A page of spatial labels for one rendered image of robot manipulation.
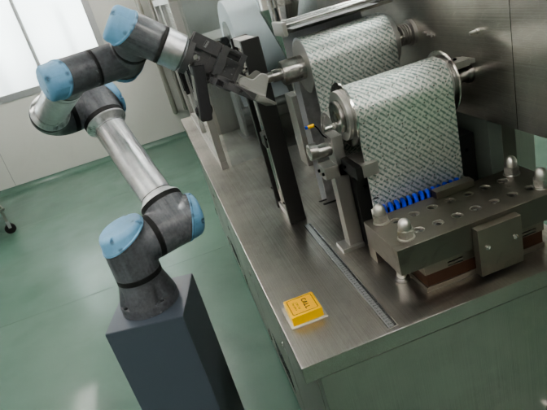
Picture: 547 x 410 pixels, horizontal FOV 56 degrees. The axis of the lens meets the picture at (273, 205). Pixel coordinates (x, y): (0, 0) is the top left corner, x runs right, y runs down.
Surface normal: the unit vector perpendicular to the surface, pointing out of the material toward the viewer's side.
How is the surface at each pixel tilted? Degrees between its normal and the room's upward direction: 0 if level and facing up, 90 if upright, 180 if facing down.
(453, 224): 0
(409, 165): 90
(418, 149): 90
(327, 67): 92
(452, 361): 90
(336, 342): 0
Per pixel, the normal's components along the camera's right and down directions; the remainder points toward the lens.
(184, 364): 0.03, 0.40
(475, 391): 0.25, 0.34
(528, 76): -0.93, 0.33
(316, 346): -0.25, -0.88
